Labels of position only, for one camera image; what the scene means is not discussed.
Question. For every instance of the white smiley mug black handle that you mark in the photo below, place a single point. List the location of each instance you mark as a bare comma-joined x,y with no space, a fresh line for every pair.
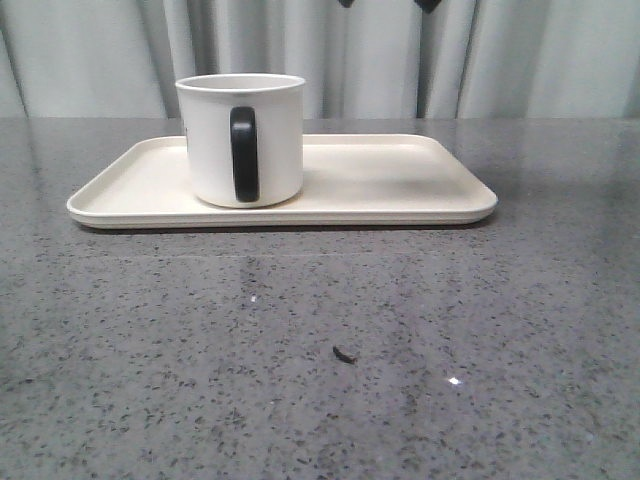
244,134

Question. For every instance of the pale grey-green curtain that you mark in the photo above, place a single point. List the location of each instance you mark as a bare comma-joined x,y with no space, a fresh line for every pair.
375,60

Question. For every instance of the cream rectangular plastic tray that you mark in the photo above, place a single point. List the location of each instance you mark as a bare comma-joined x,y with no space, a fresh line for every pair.
349,179

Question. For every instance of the small dark debris scrap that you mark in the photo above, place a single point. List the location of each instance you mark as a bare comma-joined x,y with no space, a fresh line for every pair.
343,357

